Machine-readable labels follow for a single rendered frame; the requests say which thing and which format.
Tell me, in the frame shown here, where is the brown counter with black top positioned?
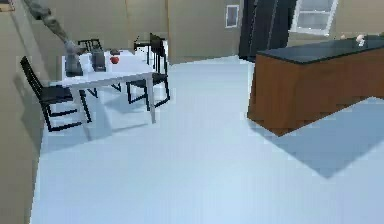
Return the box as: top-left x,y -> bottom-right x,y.
246,34 -> 384,138

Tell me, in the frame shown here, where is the black dining chair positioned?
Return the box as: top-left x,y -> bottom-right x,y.
125,32 -> 171,112
19,55 -> 93,133
77,38 -> 122,99
133,36 -> 152,66

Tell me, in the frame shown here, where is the white dining table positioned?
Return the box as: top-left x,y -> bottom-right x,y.
49,49 -> 158,142

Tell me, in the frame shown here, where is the small white framed picture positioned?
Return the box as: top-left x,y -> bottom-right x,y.
224,4 -> 240,29

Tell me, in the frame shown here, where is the dark grey container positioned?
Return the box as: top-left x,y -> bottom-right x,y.
90,49 -> 107,73

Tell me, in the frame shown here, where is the black fridge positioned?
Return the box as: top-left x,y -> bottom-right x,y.
237,0 -> 298,64

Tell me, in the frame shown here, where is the grey box on table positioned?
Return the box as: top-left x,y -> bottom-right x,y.
64,53 -> 84,78

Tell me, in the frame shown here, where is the white framed window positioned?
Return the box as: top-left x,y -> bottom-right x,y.
288,0 -> 340,37

